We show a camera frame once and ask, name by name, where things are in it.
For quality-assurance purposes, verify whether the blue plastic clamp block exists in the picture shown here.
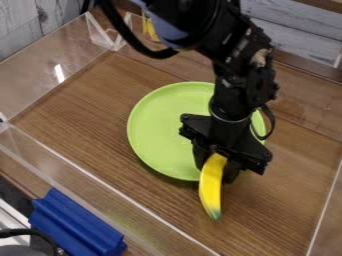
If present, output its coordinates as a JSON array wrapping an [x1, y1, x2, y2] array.
[[29, 188, 127, 256]]

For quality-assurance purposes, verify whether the yellow labelled tin can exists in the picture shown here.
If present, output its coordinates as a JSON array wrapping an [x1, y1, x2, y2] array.
[[143, 14, 160, 42]]

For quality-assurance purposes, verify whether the green round plate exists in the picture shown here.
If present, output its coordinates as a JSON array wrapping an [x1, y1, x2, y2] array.
[[127, 82, 266, 181]]

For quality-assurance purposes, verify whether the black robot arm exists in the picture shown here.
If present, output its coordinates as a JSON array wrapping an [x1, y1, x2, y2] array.
[[99, 0, 279, 183]]

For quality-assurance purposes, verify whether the black cable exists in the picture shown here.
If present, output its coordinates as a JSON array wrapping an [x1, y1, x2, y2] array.
[[0, 228, 58, 256]]

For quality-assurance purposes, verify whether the yellow toy banana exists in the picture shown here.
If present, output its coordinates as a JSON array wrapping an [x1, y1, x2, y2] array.
[[199, 153, 227, 220]]

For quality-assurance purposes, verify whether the clear acrylic front wall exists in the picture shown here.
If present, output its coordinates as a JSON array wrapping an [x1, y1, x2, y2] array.
[[0, 123, 220, 256]]

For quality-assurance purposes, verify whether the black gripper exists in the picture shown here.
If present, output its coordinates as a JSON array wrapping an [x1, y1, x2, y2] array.
[[179, 109, 272, 184]]

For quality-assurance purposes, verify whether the clear acrylic corner bracket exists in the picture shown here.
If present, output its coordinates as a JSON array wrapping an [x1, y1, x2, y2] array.
[[85, 12, 127, 52]]

